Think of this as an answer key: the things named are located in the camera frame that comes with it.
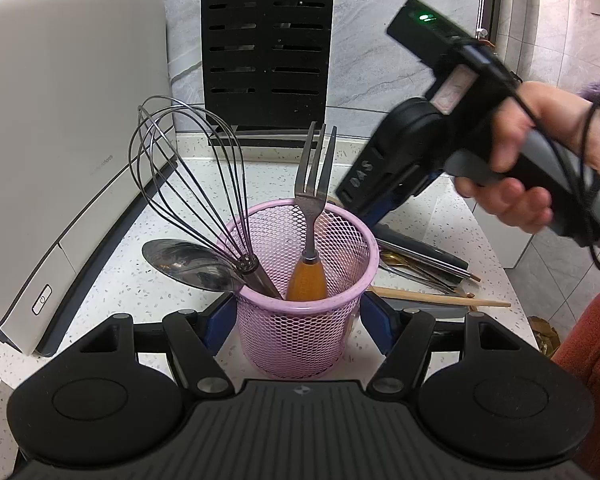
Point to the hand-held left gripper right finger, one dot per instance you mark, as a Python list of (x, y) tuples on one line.
[(375, 322)]

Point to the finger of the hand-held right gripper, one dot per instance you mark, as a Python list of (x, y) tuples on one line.
[(382, 216)]

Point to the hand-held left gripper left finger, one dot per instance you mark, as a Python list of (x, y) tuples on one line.
[(222, 319)]

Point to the light gray silicone spatula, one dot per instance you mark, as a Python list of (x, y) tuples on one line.
[(445, 313)]

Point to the pink mesh utensil holder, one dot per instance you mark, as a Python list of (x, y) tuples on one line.
[(300, 340)]

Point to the person's right hand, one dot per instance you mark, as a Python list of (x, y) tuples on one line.
[(545, 115)]

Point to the brown crumpled bag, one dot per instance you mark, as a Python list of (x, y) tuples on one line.
[(544, 335)]

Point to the black slotted knife block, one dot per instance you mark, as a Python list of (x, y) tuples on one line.
[(265, 50)]

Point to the white countertop sterilizer appliance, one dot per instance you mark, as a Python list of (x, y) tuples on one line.
[(65, 125)]

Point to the gray wall switch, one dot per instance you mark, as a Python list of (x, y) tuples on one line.
[(598, 6)]

